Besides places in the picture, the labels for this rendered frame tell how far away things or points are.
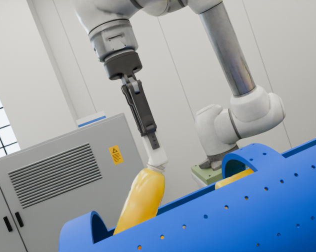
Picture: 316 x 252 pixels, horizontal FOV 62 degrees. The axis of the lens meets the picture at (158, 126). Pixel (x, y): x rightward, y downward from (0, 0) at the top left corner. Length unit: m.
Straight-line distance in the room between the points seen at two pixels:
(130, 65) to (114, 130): 1.60
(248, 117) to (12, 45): 2.79
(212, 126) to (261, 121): 0.21
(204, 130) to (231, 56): 0.35
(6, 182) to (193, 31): 2.71
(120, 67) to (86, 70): 2.94
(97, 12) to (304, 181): 0.50
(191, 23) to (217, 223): 3.30
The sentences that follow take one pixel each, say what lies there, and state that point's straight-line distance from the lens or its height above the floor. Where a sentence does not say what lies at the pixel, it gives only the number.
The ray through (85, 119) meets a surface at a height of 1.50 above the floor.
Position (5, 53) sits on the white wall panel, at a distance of 3.42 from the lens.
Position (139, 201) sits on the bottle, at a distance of 0.54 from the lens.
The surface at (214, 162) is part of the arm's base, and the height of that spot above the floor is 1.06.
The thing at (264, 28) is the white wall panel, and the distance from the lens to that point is 4.00.
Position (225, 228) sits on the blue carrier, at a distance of 0.50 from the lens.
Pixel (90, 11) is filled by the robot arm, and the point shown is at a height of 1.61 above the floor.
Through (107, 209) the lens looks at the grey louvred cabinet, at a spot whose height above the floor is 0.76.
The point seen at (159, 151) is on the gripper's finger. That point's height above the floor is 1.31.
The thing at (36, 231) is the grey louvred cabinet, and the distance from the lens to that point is 2.39.
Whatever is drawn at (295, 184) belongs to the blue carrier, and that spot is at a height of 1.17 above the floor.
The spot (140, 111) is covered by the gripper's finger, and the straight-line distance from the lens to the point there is 0.49.
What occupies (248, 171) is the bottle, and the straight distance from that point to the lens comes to 0.63.
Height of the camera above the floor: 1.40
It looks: 4 degrees down
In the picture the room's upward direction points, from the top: 20 degrees counter-clockwise
